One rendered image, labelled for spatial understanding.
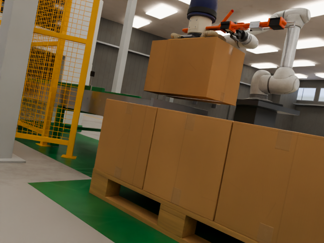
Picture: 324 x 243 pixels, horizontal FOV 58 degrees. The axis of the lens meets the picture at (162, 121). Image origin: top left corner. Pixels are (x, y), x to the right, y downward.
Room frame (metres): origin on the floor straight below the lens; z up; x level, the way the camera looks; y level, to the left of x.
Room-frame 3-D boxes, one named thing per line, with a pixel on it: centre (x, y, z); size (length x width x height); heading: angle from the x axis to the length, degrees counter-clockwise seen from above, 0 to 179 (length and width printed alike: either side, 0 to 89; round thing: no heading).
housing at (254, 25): (1.96, -0.50, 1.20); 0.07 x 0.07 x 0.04; 48
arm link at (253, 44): (2.36, -0.56, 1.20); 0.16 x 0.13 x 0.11; 139
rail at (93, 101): (2.84, 0.96, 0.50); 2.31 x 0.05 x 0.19; 49
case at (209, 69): (2.28, -0.17, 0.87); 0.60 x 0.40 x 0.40; 48
